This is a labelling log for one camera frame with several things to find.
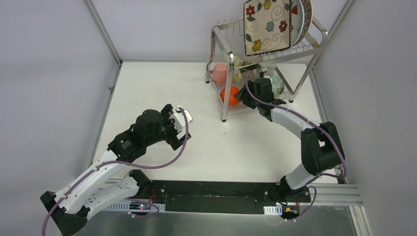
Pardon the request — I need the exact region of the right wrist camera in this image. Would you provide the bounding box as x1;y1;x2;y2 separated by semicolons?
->
259;67;273;79

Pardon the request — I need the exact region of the purple cable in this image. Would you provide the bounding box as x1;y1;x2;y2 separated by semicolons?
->
40;109;190;236
245;70;348;223

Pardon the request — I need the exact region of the brown rim petal pattern plate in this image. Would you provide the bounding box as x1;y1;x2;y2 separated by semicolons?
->
296;0;313;44

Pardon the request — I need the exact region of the square floral plate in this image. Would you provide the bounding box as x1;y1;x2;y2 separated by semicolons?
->
243;0;292;57

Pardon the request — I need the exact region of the right white cable duct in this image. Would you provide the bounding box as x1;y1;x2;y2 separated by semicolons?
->
263;205;283;216

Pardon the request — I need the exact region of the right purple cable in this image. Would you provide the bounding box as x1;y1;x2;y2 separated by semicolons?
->
245;70;348;223

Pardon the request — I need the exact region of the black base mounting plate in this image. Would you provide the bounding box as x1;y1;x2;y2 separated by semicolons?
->
132;180;311;215

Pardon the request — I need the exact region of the watermelon pattern round plate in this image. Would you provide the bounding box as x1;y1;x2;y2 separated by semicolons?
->
290;0;304;47

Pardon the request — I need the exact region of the orange plastic bowl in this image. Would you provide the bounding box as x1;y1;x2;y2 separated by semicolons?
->
220;86;240;106

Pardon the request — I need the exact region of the pink cup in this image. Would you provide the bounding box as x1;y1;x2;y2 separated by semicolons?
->
212;62;228;86

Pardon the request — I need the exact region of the white cable duct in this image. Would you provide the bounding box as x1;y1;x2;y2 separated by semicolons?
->
104;200;166;213
263;205;283;216

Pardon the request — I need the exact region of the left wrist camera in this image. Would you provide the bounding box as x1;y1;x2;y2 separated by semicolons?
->
170;106;193;132

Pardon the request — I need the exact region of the steel two-tier dish rack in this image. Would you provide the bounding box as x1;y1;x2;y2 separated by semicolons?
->
205;17;329;122

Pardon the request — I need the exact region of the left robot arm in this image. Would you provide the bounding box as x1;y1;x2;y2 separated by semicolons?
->
40;104;193;236

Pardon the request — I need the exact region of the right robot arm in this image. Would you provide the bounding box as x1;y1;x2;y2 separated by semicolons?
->
235;77;346;202

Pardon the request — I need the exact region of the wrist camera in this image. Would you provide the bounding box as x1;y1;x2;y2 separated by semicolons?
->
259;67;273;79
170;106;193;132

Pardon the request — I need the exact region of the mint green bowl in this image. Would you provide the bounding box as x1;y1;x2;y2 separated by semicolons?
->
270;76;285;98

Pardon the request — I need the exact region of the left white cable duct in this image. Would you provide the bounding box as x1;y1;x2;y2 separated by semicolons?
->
104;200;166;213

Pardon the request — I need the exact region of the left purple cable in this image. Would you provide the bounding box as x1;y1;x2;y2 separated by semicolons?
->
40;109;190;236

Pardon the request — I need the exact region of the pale yellow mug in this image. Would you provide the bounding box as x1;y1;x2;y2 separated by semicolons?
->
232;55;245;84

